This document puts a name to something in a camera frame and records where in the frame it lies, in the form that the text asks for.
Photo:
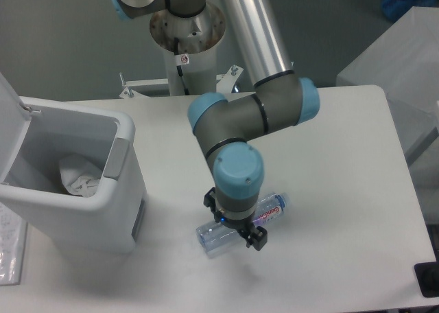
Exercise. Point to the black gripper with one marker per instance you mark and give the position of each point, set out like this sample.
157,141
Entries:
255,237

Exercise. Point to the clear plastic water bottle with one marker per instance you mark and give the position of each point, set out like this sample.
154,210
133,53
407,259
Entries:
215,238

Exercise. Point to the white plastic bag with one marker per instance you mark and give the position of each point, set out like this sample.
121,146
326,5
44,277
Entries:
79,176

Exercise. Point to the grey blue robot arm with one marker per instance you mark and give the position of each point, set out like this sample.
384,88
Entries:
224,128

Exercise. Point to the white trash can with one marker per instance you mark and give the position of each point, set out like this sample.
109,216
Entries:
35,135

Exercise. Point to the black device at edge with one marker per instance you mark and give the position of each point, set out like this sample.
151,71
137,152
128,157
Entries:
427,276

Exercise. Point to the paper sheet in sleeve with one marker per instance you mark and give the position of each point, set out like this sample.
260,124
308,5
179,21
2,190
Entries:
13,238

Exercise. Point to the white side table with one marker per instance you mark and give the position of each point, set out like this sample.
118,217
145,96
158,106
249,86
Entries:
404,63

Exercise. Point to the white pedestal foot bracket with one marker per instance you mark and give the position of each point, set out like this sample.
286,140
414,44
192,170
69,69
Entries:
225,83

